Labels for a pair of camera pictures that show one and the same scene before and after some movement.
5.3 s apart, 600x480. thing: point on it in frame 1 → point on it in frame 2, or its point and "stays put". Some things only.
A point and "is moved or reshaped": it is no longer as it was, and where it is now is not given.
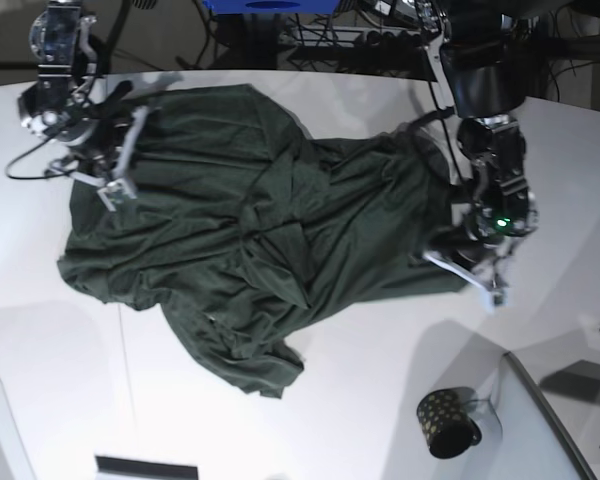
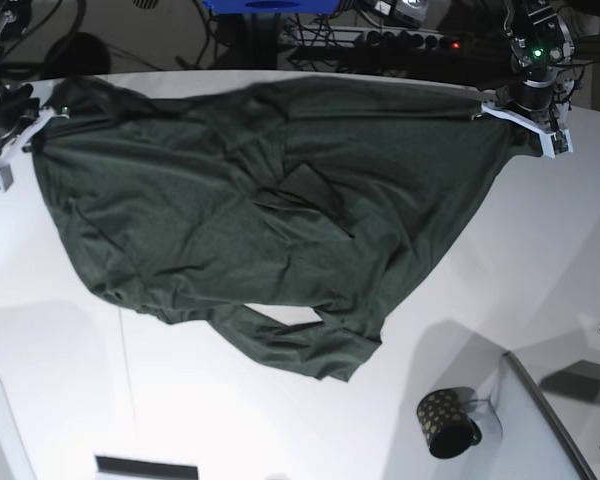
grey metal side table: x=581 y=385 stays put
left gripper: x=87 y=121 → x=2 y=110
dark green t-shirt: x=237 y=219 is moved or reshaped
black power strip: x=379 y=36 stays put
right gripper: x=493 y=220 → x=532 y=98
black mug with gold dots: x=445 y=422 stays put
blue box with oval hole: x=272 y=6 stays put
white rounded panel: x=3 y=454 stays put
